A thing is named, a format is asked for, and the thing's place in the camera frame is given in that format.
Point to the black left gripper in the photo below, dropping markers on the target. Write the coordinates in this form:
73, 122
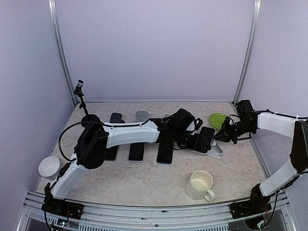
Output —
195, 145

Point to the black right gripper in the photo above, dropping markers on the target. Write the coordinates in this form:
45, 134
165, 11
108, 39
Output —
223, 136

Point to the clear acrylic phone stand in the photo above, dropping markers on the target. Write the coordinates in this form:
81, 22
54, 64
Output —
215, 151

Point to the blue phone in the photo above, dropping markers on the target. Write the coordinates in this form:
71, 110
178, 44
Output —
165, 153

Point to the purple-cased phone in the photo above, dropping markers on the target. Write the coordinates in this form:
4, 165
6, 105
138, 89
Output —
136, 152

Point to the round dark wooden stand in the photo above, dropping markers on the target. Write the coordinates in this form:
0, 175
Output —
141, 116

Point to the black folding phone stand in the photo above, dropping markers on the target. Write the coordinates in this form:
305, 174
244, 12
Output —
116, 118

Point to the black phone dark case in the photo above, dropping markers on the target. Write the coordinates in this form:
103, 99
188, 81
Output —
111, 154

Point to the black pole phone stand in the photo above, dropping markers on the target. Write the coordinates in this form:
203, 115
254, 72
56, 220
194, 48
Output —
88, 117

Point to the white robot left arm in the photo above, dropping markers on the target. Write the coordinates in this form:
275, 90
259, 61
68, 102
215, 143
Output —
89, 153

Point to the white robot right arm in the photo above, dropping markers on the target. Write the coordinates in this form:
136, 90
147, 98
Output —
282, 141

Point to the green plate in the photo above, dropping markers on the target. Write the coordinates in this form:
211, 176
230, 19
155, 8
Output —
216, 120

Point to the cream ceramic mug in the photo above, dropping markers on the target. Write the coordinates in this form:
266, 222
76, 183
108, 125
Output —
199, 186

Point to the white bowl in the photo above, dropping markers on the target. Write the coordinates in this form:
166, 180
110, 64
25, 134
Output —
49, 167

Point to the right aluminium corner post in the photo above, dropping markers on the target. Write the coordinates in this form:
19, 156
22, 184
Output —
249, 50

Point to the aluminium corner post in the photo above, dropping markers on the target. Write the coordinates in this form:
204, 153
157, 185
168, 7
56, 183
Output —
249, 50
60, 49

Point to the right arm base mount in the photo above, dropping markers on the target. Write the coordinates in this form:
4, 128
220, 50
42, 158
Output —
247, 208

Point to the aluminium front rail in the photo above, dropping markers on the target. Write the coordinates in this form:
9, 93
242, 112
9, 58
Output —
157, 210

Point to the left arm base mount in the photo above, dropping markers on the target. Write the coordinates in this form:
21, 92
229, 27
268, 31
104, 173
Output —
63, 208

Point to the left aluminium corner post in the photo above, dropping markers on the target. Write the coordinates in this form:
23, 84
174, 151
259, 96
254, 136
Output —
60, 49

